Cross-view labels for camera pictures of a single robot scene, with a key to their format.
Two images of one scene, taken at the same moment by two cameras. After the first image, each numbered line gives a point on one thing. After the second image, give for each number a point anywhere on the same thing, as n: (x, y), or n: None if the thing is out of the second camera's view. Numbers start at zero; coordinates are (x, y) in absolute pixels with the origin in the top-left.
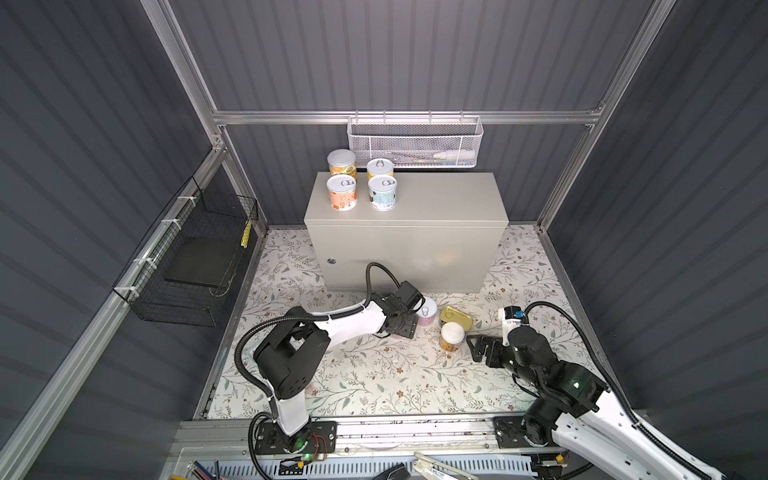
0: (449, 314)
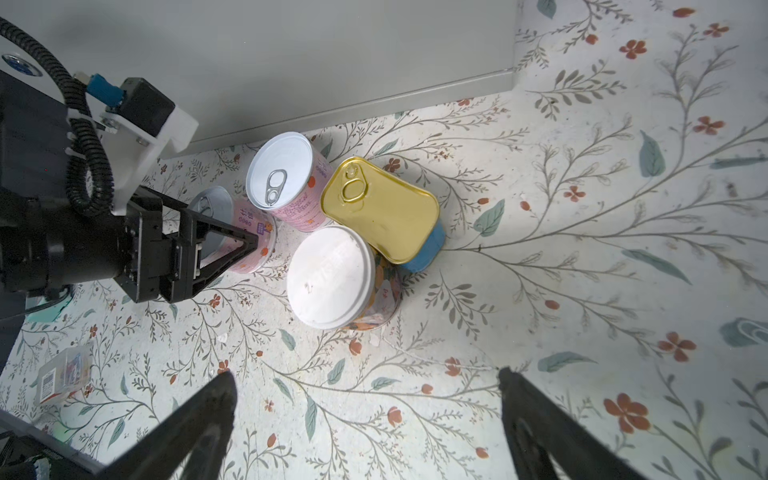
0: (399, 217)
